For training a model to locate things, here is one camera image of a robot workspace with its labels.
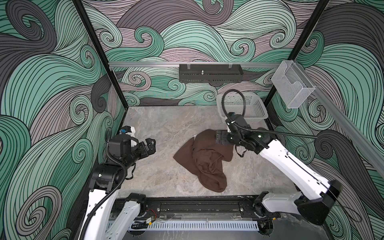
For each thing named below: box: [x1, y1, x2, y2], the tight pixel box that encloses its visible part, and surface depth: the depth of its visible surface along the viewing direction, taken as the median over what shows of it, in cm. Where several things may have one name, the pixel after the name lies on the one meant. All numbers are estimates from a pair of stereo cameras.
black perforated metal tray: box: [179, 64, 244, 83], surface depth 97 cm
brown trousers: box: [173, 129, 234, 193], surface depth 85 cm
